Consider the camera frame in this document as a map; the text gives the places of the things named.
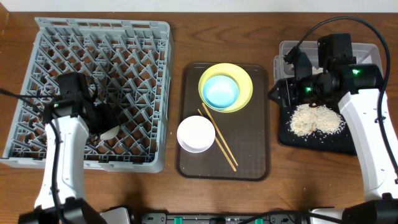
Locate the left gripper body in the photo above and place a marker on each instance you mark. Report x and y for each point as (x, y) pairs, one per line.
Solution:
(102, 118)

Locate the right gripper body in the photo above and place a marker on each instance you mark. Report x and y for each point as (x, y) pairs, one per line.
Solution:
(295, 93)

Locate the white cup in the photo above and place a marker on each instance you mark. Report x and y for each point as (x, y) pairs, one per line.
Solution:
(109, 134)

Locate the food scraps pile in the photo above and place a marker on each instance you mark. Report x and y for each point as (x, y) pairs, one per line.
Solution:
(306, 120)

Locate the yellow round plate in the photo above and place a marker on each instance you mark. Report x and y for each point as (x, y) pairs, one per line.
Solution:
(238, 74)

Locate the light blue bowl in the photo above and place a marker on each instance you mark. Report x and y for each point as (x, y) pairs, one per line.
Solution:
(220, 92)

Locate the pink bowl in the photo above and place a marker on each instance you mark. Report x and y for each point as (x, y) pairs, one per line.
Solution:
(196, 134)

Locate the white tissue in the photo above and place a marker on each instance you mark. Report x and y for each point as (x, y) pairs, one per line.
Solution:
(316, 71)

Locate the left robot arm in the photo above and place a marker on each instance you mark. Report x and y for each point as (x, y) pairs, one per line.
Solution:
(69, 119)

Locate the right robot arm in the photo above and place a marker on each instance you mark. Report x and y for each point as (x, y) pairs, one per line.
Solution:
(356, 89)

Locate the black waste tray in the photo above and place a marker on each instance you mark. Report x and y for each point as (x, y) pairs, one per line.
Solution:
(338, 142)

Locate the grey plastic dishwasher rack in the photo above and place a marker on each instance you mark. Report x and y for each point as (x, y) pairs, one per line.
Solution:
(129, 66)

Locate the dark brown serving tray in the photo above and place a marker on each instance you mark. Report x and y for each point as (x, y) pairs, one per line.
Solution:
(246, 131)

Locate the clear plastic bin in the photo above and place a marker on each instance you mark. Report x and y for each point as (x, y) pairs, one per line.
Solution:
(364, 53)

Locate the upper wooden chopstick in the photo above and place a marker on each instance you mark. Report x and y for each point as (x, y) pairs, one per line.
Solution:
(230, 154)

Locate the wooden chopstick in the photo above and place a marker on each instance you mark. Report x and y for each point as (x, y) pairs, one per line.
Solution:
(221, 147)
(230, 154)

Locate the lower wooden chopstick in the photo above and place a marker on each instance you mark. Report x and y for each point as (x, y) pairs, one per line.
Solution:
(221, 147)

